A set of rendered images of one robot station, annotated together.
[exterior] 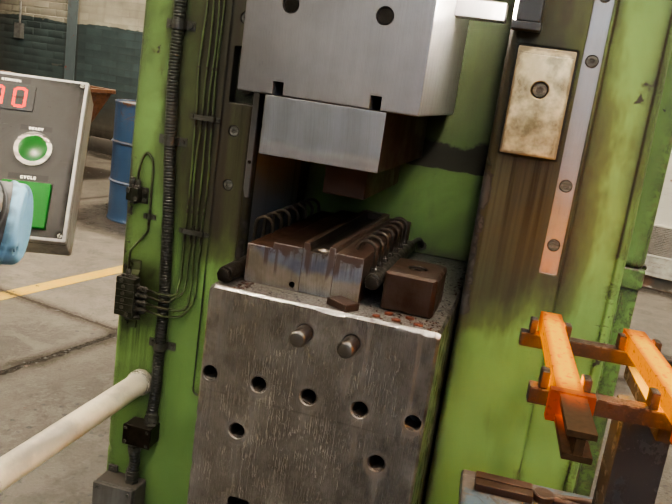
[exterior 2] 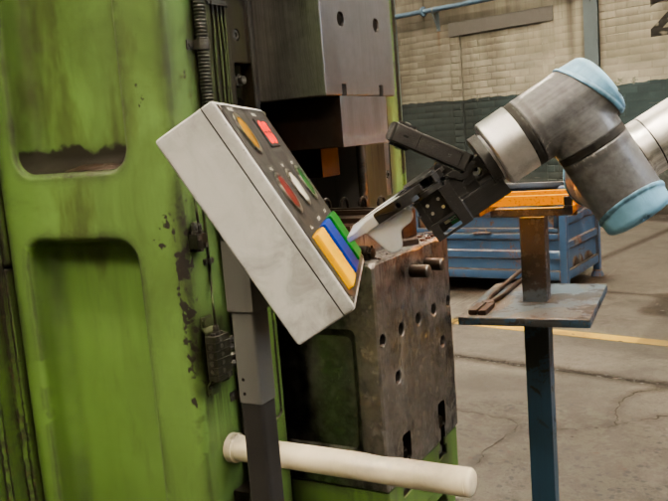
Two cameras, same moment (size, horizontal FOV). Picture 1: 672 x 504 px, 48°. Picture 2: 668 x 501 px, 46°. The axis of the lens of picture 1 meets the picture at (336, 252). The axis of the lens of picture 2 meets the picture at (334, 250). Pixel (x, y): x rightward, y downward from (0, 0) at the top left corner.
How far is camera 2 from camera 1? 1.82 m
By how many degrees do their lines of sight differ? 73
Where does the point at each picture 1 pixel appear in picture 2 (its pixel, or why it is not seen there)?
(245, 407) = (399, 353)
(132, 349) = (219, 418)
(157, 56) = (184, 82)
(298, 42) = (347, 50)
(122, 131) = not seen: outside the picture
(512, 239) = (377, 178)
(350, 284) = not seen: hidden behind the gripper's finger
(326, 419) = (425, 328)
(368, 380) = (433, 285)
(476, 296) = not seen: hidden behind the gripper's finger
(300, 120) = (357, 112)
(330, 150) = (371, 131)
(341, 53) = (365, 56)
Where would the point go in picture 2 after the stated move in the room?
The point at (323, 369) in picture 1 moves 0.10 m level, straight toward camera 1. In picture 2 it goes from (419, 292) to (468, 291)
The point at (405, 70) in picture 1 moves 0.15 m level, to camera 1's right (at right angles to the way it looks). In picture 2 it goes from (387, 64) to (400, 68)
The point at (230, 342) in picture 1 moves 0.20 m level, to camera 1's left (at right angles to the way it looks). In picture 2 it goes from (387, 305) to (364, 333)
